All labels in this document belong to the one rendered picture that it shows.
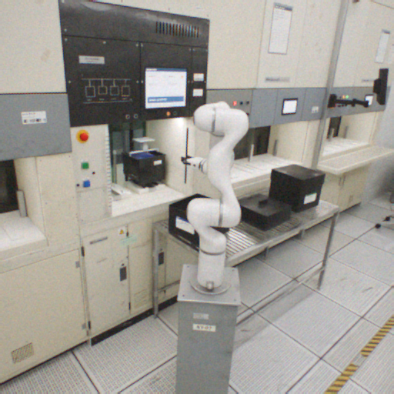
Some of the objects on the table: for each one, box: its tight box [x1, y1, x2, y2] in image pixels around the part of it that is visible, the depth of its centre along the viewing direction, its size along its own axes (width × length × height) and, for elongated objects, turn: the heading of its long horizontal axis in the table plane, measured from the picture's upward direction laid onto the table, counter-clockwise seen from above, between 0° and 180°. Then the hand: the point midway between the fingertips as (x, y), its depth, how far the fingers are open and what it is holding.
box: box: [269, 164, 326, 212], centre depth 252 cm, size 29×29×25 cm
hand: (186, 158), depth 198 cm, fingers open, 4 cm apart
